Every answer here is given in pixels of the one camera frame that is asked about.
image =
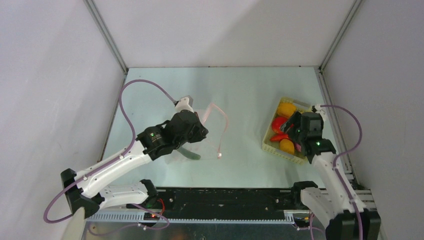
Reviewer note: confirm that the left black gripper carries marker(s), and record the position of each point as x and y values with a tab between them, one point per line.
201	132

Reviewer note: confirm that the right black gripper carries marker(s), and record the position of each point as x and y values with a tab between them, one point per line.
296	121

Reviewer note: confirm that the yellow bell pepper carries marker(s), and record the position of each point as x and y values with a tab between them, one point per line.
286	109

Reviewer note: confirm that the red chili pepper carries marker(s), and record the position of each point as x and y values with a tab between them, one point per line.
279	137

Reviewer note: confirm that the orange mango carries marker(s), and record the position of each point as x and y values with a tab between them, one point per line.
287	146

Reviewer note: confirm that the clear zip top bag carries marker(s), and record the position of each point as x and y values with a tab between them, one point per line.
217	123

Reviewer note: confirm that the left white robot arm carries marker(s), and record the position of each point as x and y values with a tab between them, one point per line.
91	188

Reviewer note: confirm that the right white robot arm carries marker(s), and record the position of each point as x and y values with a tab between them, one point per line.
342	213

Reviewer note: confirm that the cream perforated plastic basket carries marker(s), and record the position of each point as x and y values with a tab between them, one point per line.
273	147

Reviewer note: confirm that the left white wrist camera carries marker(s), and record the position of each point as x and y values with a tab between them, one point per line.
184	104

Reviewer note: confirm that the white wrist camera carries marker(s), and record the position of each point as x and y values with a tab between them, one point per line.
184	104
320	110

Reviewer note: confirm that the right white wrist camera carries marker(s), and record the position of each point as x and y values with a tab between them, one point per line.
320	110

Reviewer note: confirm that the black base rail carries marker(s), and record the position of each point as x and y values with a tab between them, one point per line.
228	204

